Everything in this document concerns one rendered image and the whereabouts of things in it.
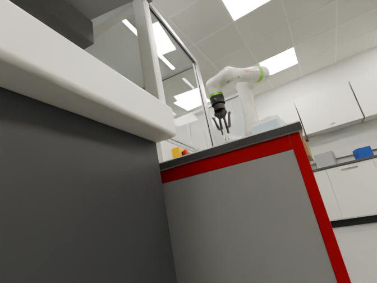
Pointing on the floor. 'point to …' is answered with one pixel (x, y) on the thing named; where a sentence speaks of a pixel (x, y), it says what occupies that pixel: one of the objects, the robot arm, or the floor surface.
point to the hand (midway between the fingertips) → (225, 134)
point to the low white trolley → (250, 213)
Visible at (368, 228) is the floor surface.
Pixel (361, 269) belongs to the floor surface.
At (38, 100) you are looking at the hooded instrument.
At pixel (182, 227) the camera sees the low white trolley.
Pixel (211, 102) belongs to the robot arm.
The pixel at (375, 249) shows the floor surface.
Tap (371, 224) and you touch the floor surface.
